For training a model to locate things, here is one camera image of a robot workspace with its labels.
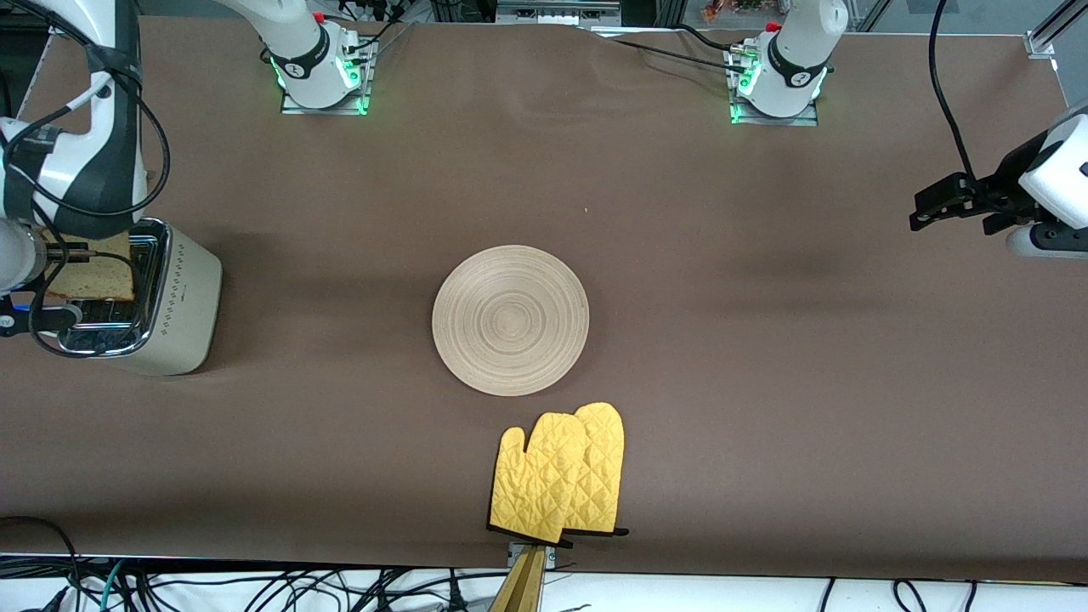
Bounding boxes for round wooden plate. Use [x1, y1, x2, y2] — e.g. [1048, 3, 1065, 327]
[432, 245, 590, 398]

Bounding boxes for tangled black cables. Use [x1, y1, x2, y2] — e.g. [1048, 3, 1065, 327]
[0, 514, 511, 612]

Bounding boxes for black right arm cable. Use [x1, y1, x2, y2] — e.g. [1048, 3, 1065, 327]
[0, 0, 171, 358]

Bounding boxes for teal cable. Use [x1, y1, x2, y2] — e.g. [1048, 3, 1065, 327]
[100, 559, 127, 612]

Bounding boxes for yellow quilted oven mitt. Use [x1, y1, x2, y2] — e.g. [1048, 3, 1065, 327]
[489, 412, 589, 545]
[561, 401, 630, 538]

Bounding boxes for slice of brown bread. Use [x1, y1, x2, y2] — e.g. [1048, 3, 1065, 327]
[38, 231, 136, 303]

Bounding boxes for grey metal equipment box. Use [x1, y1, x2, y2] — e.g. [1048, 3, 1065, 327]
[496, 0, 623, 26]

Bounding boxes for brass coloured mount bar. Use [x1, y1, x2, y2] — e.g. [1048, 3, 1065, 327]
[489, 547, 546, 612]

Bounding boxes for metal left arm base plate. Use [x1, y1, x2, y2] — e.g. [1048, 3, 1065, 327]
[727, 42, 821, 127]

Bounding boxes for small metal mount plate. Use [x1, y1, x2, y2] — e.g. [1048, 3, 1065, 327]
[507, 541, 558, 570]

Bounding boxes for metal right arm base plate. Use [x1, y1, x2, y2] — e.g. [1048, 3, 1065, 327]
[280, 38, 373, 116]

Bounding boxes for black base cable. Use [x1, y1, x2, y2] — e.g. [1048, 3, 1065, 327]
[605, 36, 749, 71]

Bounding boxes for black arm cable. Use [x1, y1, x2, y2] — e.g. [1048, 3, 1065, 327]
[928, 0, 978, 186]
[0, 0, 171, 358]

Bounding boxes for cream and chrome toaster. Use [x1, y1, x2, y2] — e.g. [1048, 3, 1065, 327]
[34, 217, 224, 377]

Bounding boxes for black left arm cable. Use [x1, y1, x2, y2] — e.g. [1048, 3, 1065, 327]
[928, 0, 978, 186]

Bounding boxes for brown table cover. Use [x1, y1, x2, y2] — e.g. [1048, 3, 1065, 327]
[0, 13, 1088, 587]

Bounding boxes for aluminium frame profile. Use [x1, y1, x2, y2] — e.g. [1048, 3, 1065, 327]
[1024, 0, 1088, 59]

